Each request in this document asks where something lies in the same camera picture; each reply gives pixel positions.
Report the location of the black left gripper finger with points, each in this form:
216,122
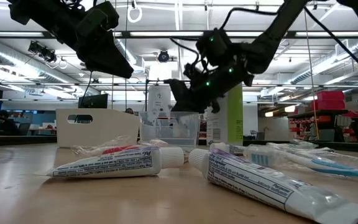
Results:
107,57

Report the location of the small toothpaste tube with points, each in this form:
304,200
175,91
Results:
259,183
221,147
113,163

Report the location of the red toothbrush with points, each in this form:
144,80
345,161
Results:
117,150

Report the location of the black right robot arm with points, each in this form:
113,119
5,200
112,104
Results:
272,31

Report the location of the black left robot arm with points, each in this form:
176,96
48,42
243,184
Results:
42,15

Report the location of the white green wipes canister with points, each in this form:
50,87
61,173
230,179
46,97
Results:
225,124

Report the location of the white paper sign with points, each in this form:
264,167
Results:
158,99

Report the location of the clear plastic bin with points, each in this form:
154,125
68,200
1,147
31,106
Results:
169,130

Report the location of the black computer monitor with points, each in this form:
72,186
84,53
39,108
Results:
93,101

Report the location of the person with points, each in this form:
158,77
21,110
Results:
129,111
6,126

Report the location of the white plastic bin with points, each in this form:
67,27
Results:
110,127

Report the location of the blue white wrapped toothbrush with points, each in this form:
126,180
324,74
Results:
291,158

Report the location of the dark storage shelf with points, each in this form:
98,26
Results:
319,112

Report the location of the red storage bin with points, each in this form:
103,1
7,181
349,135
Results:
330,95
328,104

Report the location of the black round camera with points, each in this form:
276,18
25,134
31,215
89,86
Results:
163,56

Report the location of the black camera on bracket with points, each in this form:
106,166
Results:
42,51

